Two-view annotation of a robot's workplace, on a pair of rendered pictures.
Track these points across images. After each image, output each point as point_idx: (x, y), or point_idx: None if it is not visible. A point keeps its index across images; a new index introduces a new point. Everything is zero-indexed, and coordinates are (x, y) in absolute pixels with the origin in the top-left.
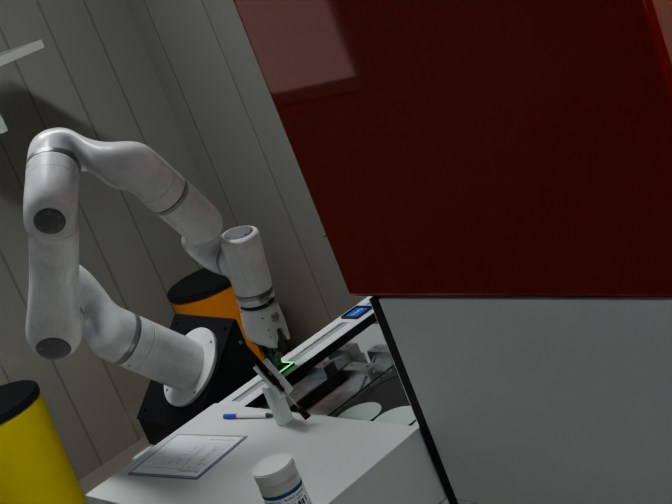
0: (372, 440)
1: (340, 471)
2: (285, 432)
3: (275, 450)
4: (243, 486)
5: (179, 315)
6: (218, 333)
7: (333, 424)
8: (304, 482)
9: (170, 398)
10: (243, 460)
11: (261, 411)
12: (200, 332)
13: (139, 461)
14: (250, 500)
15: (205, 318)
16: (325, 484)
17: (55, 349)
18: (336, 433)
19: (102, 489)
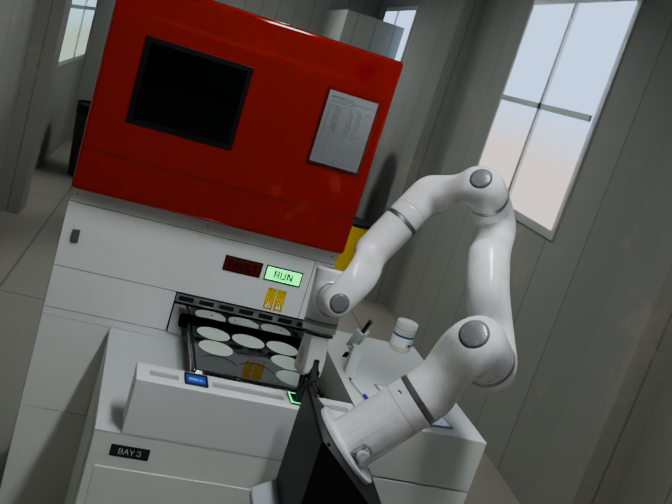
0: (336, 337)
1: (363, 342)
2: (356, 369)
3: (372, 368)
4: (403, 370)
5: (323, 437)
6: (319, 404)
7: (335, 353)
8: (380, 351)
9: (369, 477)
10: (390, 378)
11: (349, 388)
12: (328, 416)
13: (440, 430)
14: (407, 364)
15: (316, 410)
16: (375, 344)
17: None
18: (341, 350)
19: (473, 435)
